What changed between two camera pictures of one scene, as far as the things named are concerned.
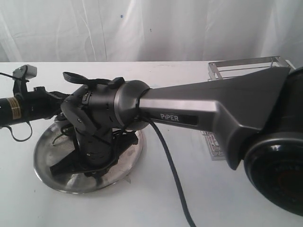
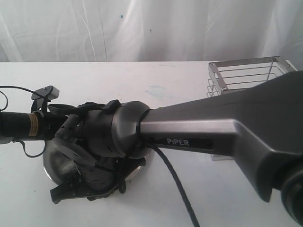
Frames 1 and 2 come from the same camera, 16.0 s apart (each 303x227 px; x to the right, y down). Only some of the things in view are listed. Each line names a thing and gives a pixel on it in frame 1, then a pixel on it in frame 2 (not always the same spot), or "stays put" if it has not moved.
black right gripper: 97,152 to 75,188
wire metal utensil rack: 230,68 stays put
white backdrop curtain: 149,30 stays put
